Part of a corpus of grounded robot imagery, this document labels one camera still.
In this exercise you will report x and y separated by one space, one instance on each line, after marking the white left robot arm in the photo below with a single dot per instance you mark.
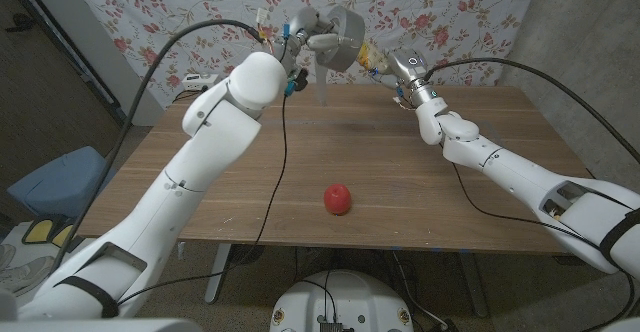
200 147

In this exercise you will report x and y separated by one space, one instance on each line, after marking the floral backdrop cloth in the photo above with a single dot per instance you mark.
450 12

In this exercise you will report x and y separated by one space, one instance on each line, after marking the blue plastic container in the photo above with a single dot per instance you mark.
65 182

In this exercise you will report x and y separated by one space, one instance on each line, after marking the yellow black foot pedal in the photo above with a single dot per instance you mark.
65 237
40 229

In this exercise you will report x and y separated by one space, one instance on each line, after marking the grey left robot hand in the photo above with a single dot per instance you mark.
307 22

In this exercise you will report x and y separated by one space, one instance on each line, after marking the grey metal table leg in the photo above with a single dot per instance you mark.
472 282
217 272

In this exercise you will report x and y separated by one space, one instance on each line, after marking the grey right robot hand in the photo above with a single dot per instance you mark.
407 67

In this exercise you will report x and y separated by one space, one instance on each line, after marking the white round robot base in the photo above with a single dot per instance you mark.
350 297

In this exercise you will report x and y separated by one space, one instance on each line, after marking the red apple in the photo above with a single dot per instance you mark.
337 199

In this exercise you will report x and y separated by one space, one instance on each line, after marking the white power strip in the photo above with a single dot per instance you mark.
197 82

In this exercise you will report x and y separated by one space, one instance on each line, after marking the white floor mat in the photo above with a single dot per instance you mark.
50 252

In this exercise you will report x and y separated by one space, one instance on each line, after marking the grey duct tape roll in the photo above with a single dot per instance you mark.
350 32

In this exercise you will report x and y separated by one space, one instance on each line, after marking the grey sneaker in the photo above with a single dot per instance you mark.
6 257
25 272

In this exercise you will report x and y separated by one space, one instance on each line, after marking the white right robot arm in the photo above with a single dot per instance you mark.
500 167

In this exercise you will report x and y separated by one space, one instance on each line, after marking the yellow snack packet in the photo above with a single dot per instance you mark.
370 59

